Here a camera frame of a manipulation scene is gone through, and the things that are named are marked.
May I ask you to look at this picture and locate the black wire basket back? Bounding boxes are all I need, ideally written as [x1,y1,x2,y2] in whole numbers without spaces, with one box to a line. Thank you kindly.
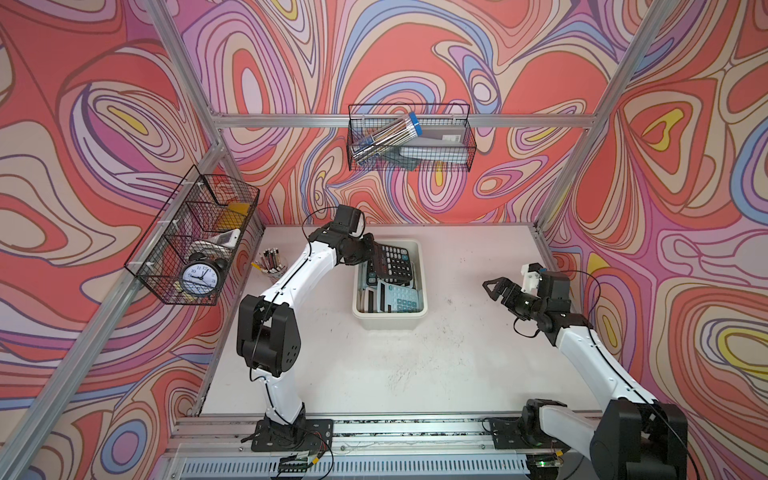
[347,101,477,172]

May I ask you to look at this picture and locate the black wire basket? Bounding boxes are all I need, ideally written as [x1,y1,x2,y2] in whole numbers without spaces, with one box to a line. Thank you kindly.
[124,166,260,306]
[347,101,477,172]

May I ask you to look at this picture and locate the pencil bundle in basket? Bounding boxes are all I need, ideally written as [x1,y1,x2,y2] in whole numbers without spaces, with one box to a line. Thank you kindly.
[350,112,423,165]

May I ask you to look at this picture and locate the black alarm clock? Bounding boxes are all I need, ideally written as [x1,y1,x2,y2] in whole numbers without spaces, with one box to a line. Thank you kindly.
[179,252,228,298]

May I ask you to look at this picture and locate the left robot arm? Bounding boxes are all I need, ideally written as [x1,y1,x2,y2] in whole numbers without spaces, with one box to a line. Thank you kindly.
[235,226,374,429]

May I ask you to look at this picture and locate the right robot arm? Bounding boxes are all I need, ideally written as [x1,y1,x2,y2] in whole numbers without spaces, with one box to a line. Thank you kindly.
[483,271,688,479]

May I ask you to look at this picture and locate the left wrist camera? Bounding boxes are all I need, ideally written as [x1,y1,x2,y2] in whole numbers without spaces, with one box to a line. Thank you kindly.
[331,205,365,238]

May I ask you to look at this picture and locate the clear pencil cup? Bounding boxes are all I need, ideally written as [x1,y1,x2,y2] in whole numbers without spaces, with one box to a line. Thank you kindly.
[251,248,287,283]

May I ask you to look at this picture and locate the white plastic storage box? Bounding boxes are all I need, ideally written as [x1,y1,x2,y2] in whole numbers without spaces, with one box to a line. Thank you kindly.
[352,238,428,331]

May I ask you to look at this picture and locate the black calculator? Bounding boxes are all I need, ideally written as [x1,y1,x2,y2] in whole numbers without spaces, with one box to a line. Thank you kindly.
[370,243,413,286]

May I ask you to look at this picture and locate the black wire basket left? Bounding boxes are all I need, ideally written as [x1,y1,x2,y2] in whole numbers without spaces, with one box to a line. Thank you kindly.
[124,166,260,306]

